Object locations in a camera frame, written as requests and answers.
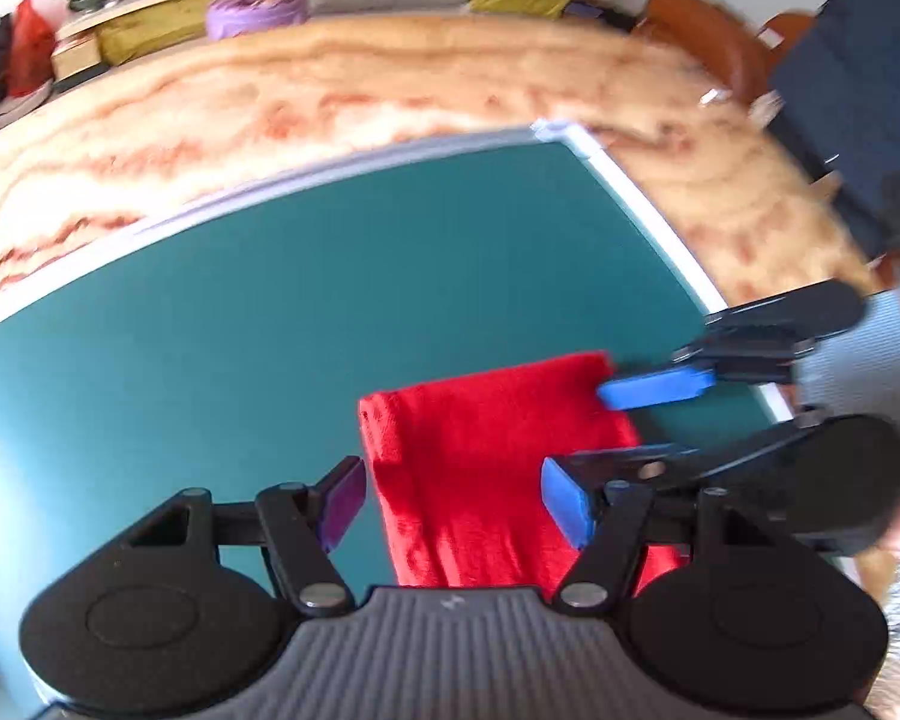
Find dark blue cloth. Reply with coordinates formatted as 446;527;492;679
765;0;900;257

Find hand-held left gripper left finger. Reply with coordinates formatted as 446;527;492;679
124;456;368;611

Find gold cardboard box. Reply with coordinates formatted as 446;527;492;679
49;37;103;84

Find wooden chair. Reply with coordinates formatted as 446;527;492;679
634;0;820;107

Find long yellow wrapped bundle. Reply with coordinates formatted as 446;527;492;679
94;0;219;65

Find red knitted cloth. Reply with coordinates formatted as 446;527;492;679
358;350;685;590

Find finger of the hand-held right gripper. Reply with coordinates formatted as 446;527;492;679
596;280;869;413
544;405;833;500

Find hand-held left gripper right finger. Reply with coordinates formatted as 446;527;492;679
540;457;785;610

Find white robot vacuum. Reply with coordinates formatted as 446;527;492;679
0;82;54;129

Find green mat with white border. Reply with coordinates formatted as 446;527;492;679
0;122;797;720

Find purple round basket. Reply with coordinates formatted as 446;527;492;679
206;0;309;39

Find red plastic bag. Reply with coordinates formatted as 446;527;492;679
7;0;58;99

